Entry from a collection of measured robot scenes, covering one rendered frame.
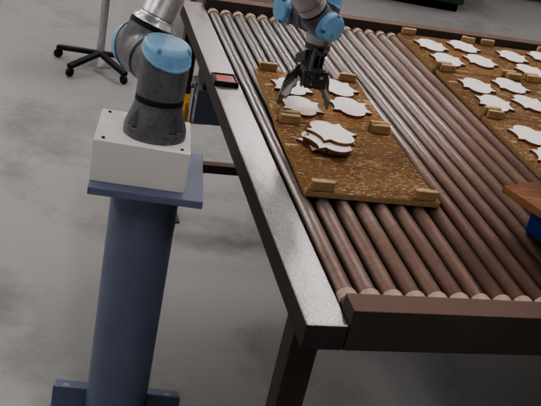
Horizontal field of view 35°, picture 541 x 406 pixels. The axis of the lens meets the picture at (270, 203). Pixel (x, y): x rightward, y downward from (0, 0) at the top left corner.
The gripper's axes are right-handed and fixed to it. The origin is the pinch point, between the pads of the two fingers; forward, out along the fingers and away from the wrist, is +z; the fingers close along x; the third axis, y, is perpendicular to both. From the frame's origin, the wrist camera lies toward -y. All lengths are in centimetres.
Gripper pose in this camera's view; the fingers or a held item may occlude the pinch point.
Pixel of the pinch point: (301, 105)
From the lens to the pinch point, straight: 249.0
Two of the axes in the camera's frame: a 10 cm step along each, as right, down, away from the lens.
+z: -1.9, 8.5, 4.8
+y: 1.5, 5.1, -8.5
